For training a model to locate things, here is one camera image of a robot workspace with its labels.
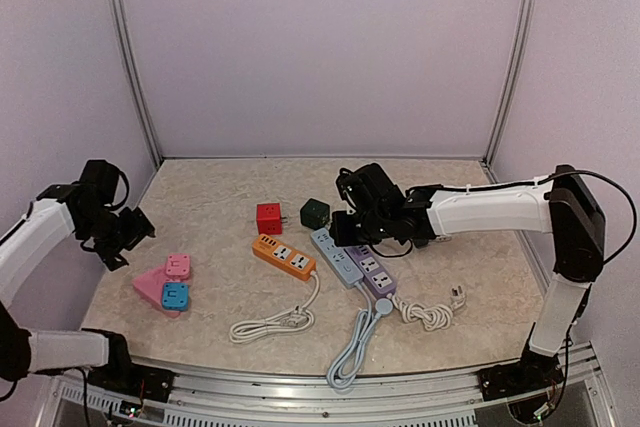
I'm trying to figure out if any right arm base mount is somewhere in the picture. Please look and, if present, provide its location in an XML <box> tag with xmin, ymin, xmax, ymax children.
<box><xmin>477</xmin><ymin>345</ymin><xmax>564</xmax><ymax>402</ymax></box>

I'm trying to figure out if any aluminium front frame rail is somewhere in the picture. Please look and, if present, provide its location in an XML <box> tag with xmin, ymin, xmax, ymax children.
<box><xmin>34</xmin><ymin>341</ymin><xmax>616</xmax><ymax>427</ymax></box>

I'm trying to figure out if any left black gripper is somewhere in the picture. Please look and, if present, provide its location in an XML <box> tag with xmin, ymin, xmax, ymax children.
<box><xmin>80</xmin><ymin>206</ymin><xmax>154</xmax><ymax>270</ymax></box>

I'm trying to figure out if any orange power strip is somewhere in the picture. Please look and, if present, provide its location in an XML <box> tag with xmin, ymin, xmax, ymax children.
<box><xmin>252</xmin><ymin>234</ymin><xmax>316</xmax><ymax>281</ymax></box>

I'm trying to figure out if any red cube plug adapter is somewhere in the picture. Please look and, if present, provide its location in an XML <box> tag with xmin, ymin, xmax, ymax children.
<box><xmin>255</xmin><ymin>203</ymin><xmax>288</xmax><ymax>236</ymax></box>

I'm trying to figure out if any blue square plug adapter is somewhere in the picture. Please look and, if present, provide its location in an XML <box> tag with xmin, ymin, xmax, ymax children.
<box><xmin>161</xmin><ymin>282</ymin><xmax>189</xmax><ymax>312</ymax></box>

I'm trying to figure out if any left aluminium corner post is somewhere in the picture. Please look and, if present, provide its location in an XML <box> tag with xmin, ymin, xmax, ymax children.
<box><xmin>108</xmin><ymin>0</ymin><xmax>164</xmax><ymax>170</ymax></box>

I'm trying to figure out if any dark green cube adapter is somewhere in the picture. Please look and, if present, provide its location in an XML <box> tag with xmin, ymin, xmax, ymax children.
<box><xmin>300</xmin><ymin>198</ymin><xmax>330</xmax><ymax>230</ymax></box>

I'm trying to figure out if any purple power strip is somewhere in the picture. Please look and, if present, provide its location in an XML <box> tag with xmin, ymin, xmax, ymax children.
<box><xmin>345</xmin><ymin>245</ymin><xmax>397</xmax><ymax>299</ymax></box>

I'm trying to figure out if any aluminium corner post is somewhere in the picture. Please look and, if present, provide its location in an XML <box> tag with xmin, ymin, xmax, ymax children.
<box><xmin>108</xmin><ymin>0</ymin><xmax>164</xmax><ymax>170</ymax></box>
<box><xmin>483</xmin><ymin>0</ymin><xmax>536</xmax><ymax>170</ymax></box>

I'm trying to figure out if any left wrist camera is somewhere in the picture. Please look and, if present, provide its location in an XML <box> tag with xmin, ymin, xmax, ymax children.
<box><xmin>79</xmin><ymin>159</ymin><xmax>130</xmax><ymax>211</ymax></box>

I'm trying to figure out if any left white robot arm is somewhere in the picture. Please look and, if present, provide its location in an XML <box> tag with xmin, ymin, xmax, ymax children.
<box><xmin>1</xmin><ymin>183</ymin><xmax>155</xmax><ymax>392</ymax></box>

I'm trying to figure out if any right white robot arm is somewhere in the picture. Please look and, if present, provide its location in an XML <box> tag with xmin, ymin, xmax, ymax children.
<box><xmin>329</xmin><ymin>163</ymin><xmax>614</xmax><ymax>391</ymax></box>

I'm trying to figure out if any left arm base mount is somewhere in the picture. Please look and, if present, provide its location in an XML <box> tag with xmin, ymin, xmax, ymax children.
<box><xmin>88</xmin><ymin>338</ymin><xmax>175</xmax><ymax>403</ymax></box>

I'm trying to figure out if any white knotted power cable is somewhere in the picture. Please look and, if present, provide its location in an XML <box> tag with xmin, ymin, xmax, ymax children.
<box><xmin>392</xmin><ymin>284</ymin><xmax>469</xmax><ymax>333</ymax></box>

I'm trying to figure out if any light blue power strip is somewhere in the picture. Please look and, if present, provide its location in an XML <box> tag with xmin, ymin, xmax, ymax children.
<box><xmin>311</xmin><ymin>228</ymin><xmax>364</xmax><ymax>289</ymax></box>

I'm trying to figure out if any light blue power cable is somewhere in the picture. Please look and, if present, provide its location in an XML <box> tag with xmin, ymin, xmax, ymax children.
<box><xmin>325</xmin><ymin>286</ymin><xmax>396</xmax><ymax>389</ymax></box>

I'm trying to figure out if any white power strip cable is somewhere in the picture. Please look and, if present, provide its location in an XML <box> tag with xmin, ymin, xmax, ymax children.
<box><xmin>228</xmin><ymin>270</ymin><xmax>322</xmax><ymax>345</ymax></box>

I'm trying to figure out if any right aluminium corner post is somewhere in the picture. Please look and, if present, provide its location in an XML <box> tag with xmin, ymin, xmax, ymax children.
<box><xmin>483</xmin><ymin>0</ymin><xmax>536</xmax><ymax>170</ymax></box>

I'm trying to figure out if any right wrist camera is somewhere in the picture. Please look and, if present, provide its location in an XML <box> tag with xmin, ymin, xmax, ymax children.
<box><xmin>335</xmin><ymin>163</ymin><xmax>405</xmax><ymax>212</ymax></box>

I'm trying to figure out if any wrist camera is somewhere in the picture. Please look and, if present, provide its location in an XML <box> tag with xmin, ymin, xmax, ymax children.
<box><xmin>335</xmin><ymin>163</ymin><xmax>405</xmax><ymax>212</ymax></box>
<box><xmin>79</xmin><ymin>159</ymin><xmax>130</xmax><ymax>211</ymax></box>

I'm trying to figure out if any pink square plug adapter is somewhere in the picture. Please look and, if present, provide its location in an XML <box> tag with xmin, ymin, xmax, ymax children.
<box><xmin>164</xmin><ymin>253</ymin><xmax>191</xmax><ymax>281</ymax></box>

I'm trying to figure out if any pink triangular socket base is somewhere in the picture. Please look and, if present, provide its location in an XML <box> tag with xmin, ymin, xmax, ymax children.
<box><xmin>132</xmin><ymin>266</ymin><xmax>190</xmax><ymax>318</ymax></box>

